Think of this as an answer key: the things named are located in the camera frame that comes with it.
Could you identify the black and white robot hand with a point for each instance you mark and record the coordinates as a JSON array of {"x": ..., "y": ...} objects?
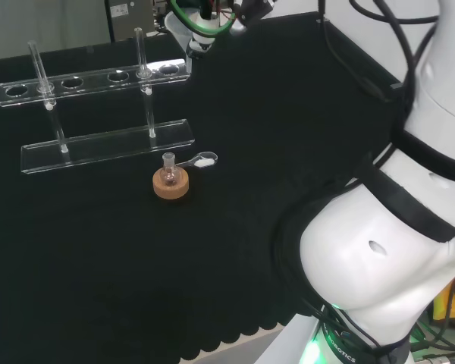
[{"x": 201, "y": 39}]

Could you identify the clear plastic funnel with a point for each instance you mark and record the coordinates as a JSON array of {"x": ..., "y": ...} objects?
[{"x": 175, "y": 27}]

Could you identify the clear weighing funnel with powder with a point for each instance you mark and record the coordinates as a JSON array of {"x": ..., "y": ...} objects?
[{"x": 204, "y": 162}]

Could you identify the small glass round-bottom flask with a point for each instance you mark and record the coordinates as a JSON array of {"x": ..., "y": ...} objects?
[{"x": 170, "y": 178}]

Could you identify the clear acrylic funnel stand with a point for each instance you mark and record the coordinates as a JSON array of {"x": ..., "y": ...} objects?
[{"x": 98, "y": 149}]

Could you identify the grey equipment cabinet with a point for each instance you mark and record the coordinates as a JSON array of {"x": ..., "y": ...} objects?
[{"x": 136, "y": 19}]

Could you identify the black bench cloth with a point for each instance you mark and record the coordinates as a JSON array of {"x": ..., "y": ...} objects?
[{"x": 136, "y": 265}]

